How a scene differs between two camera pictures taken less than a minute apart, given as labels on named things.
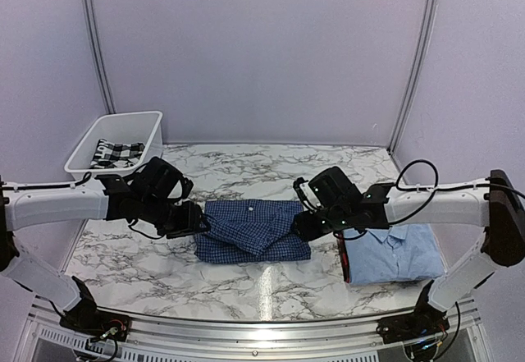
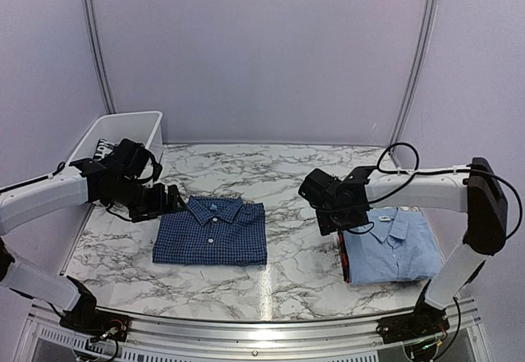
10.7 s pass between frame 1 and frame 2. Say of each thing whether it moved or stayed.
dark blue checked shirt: moved
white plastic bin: stayed
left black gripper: moved
